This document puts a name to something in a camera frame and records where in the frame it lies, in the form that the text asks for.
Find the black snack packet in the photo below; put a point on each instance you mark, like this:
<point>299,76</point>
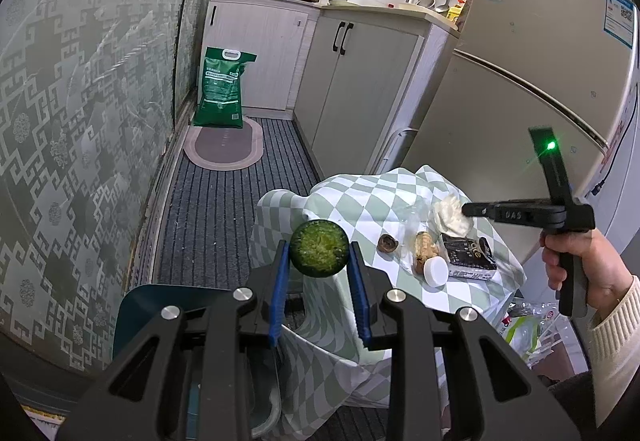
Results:
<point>467,256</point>

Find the beige refrigerator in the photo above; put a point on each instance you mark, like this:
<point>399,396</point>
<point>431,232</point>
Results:
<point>525,51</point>

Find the person's right hand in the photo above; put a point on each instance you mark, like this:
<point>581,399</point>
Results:
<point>605,266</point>

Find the green white checkered tablecloth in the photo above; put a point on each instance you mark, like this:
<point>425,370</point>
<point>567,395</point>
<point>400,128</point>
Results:
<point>370,206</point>

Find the white single door cabinet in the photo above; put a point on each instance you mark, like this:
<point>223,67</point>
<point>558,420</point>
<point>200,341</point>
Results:
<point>255,56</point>

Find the oval brown floor mat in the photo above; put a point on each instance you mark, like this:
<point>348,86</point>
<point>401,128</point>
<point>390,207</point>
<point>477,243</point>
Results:
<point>225,148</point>

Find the dark teal trash bin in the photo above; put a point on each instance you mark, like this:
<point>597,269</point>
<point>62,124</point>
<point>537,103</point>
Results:
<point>145,306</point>

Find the white bottle cap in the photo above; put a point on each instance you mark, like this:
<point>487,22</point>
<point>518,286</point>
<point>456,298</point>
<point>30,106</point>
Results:
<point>436,272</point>

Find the clear plastic wrapper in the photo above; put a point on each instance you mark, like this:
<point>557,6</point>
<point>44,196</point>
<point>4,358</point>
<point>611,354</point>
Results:
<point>411,221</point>

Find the brown nut shell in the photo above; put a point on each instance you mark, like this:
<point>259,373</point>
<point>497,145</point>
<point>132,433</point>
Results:
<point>387,243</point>

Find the green fruit half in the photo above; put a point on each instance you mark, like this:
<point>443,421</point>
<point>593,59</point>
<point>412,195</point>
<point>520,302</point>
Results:
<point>319,248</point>

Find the plastic bags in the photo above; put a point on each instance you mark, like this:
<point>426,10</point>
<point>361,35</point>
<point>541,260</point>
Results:
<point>525,331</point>

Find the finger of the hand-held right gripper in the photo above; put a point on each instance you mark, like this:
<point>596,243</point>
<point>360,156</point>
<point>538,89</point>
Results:
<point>480,210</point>

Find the white double door cabinet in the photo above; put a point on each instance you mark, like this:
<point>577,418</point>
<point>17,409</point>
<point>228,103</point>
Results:
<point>370,86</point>

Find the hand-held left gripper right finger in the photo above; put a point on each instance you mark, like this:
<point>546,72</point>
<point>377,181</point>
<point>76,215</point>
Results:
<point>361,291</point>

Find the green rice bag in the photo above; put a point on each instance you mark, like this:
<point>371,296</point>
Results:
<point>220,91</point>

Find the person's right forearm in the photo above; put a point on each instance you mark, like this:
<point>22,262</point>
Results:
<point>617,336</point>

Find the grey striped floor runner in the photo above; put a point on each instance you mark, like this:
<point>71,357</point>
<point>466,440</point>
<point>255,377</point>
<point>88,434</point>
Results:
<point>210,221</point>

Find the wide patterned glass sliding door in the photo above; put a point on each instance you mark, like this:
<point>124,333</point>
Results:
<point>75,121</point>

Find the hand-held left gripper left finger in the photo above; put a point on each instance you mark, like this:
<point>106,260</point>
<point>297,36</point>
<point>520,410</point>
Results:
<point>281,286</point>

